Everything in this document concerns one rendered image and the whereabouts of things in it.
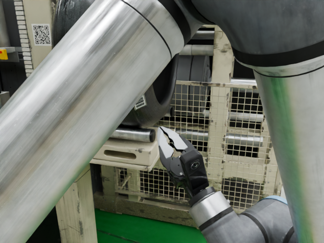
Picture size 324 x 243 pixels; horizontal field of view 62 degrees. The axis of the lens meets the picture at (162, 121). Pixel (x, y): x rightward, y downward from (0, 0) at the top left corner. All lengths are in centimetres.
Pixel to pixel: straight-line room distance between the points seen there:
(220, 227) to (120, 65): 44
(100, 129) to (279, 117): 20
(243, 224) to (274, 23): 48
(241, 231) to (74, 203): 84
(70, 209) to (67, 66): 109
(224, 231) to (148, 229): 130
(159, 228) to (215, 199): 129
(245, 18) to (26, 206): 26
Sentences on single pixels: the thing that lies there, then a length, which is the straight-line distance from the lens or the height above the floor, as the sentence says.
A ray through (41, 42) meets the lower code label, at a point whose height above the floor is 119.
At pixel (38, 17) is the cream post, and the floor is 128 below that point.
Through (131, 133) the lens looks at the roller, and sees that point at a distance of 91.
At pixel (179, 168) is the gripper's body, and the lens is 65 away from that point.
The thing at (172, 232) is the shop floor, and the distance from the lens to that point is 187.
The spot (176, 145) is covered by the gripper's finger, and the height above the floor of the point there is 97.
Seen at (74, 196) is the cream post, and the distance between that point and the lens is 128.
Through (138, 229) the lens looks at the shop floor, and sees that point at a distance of 190.
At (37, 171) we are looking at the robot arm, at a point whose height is 112.
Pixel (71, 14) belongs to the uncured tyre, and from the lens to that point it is 82.
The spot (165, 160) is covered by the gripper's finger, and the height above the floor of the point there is 94.
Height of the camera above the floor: 125
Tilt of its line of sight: 20 degrees down
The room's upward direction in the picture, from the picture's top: straight up
